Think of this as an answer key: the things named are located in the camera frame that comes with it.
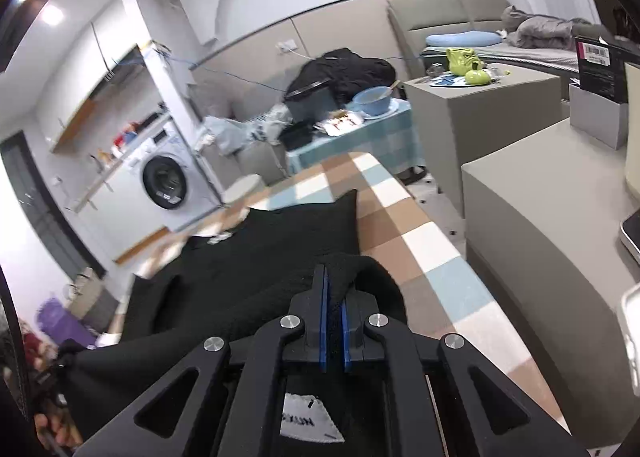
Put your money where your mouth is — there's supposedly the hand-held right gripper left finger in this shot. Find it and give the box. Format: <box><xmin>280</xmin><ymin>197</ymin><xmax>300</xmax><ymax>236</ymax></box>
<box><xmin>75</xmin><ymin>263</ymin><xmax>331</xmax><ymax>457</ymax></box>

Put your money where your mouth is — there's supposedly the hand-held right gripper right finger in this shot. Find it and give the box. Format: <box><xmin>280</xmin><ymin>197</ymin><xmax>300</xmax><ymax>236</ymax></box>
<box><xmin>340</xmin><ymin>282</ymin><xmax>591</xmax><ymax>457</ymax></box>

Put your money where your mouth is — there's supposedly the black knit sweater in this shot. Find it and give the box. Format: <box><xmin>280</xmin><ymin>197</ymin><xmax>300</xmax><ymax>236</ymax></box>
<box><xmin>65</xmin><ymin>190</ymin><xmax>408</xmax><ymax>457</ymax></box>

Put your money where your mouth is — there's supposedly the pile of light clothes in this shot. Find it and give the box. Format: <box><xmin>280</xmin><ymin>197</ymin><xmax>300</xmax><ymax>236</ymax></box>
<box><xmin>202</xmin><ymin>104</ymin><xmax>293</xmax><ymax>156</ymax></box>

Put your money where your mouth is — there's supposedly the checked brown blue blanket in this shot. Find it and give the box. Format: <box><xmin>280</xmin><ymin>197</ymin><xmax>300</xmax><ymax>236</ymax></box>
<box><xmin>115</xmin><ymin>151</ymin><xmax>571</xmax><ymax>438</ymax></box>

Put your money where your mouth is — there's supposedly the white round stool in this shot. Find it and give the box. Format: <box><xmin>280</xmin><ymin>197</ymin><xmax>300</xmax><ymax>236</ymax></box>
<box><xmin>222</xmin><ymin>173</ymin><xmax>264</xmax><ymax>206</ymax></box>

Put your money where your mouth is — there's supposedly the grey sofa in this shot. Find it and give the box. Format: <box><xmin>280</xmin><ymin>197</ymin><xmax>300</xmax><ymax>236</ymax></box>
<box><xmin>190</xmin><ymin>82</ymin><xmax>301</xmax><ymax>188</ymax></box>

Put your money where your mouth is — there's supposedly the teal checked side table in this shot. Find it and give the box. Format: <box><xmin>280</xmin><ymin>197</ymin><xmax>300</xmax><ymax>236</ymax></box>
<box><xmin>286</xmin><ymin>100</ymin><xmax>427</xmax><ymax>179</ymax></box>

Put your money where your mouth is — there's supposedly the black plastic container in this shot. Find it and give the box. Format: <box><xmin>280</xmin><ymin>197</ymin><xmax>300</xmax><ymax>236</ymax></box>
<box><xmin>278</xmin><ymin>120</ymin><xmax>314</xmax><ymax>151</ymax></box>

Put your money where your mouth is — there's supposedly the food tray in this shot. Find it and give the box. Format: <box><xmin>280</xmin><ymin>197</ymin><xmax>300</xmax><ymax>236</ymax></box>
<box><xmin>314</xmin><ymin>110</ymin><xmax>364</xmax><ymax>136</ymax></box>

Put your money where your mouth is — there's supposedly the white washing machine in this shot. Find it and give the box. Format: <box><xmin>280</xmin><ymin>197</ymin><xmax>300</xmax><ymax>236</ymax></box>
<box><xmin>122</xmin><ymin>124</ymin><xmax>222</xmax><ymax>233</ymax></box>

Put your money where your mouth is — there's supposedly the black plastic tray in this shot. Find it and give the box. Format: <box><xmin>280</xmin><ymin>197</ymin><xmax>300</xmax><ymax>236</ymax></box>
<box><xmin>286</xmin><ymin>80</ymin><xmax>347</xmax><ymax>127</ymax></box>

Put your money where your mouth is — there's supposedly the grey low cabinet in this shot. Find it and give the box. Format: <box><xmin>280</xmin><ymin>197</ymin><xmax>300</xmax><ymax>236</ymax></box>
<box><xmin>460</xmin><ymin>118</ymin><xmax>640</xmax><ymax>457</ymax></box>

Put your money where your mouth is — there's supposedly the light blue plate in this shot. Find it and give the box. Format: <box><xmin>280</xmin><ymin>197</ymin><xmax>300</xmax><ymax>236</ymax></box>
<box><xmin>347</xmin><ymin>97</ymin><xmax>402</xmax><ymax>121</ymax></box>

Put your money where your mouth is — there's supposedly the white base cabinet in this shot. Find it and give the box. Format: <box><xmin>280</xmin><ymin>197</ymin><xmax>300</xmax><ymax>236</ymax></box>
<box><xmin>65</xmin><ymin>157</ymin><xmax>173</xmax><ymax>265</ymax></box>

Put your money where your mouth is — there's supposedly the blue bowl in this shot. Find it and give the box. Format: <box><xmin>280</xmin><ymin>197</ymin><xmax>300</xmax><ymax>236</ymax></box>
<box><xmin>352</xmin><ymin>86</ymin><xmax>394</xmax><ymax>116</ymax></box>

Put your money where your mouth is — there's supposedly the woven laundry basket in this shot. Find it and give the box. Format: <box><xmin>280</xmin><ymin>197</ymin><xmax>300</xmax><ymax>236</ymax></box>
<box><xmin>65</xmin><ymin>267</ymin><xmax>119</xmax><ymax>334</ymax></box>

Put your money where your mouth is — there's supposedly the grey bedside cabinet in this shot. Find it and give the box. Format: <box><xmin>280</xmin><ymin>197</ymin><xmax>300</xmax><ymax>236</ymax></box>
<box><xmin>402</xmin><ymin>70</ymin><xmax>564</xmax><ymax>218</ymax></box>

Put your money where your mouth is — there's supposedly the black jacket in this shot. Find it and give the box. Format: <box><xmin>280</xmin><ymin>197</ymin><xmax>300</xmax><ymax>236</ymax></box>
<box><xmin>285</xmin><ymin>48</ymin><xmax>398</xmax><ymax>100</ymax></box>

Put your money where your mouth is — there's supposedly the purple bag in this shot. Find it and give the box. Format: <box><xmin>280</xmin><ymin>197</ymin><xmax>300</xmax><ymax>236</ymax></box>
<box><xmin>37</xmin><ymin>297</ymin><xmax>97</xmax><ymax>349</ymax></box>

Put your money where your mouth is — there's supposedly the white device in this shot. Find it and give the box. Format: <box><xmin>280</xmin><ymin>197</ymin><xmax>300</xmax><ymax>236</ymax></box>
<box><xmin>618</xmin><ymin>210</ymin><xmax>640</xmax><ymax>266</ymax></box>

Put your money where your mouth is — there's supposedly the blue pillow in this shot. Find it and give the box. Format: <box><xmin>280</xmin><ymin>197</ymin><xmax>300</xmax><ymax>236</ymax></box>
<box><xmin>425</xmin><ymin>30</ymin><xmax>503</xmax><ymax>49</ymax></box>

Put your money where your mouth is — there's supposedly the grey upholstered bed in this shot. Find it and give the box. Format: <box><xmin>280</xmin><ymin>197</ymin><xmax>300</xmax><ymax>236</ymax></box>
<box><xmin>387</xmin><ymin>0</ymin><xmax>601</xmax><ymax>88</ymax></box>

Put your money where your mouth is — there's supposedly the small grey box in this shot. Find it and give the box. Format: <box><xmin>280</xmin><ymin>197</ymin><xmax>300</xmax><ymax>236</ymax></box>
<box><xmin>568</xmin><ymin>82</ymin><xmax>629</xmax><ymax>151</ymax></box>

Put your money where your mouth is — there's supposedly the cream box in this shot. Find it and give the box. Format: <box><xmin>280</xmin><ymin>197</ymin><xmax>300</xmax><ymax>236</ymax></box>
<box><xmin>622</xmin><ymin>60</ymin><xmax>640</xmax><ymax>212</ymax></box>

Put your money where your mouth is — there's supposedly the grey duvet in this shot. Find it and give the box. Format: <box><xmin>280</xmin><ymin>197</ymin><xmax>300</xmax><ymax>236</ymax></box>
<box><xmin>500</xmin><ymin>4</ymin><xmax>601</xmax><ymax>51</ymax></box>

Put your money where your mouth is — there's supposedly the black box with label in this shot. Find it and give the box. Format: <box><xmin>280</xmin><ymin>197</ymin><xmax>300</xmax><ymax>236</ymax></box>
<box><xmin>574</xmin><ymin>34</ymin><xmax>629</xmax><ymax>103</ymax></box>

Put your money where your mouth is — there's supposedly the blue cable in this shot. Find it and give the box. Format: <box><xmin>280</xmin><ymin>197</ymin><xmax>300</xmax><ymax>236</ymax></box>
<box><xmin>159</xmin><ymin>48</ymin><xmax>292</xmax><ymax>94</ymax></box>

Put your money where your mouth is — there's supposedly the white wall cupboard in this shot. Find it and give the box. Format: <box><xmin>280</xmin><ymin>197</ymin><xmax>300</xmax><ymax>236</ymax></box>
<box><xmin>30</xmin><ymin>21</ymin><xmax>167</xmax><ymax>154</ymax></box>

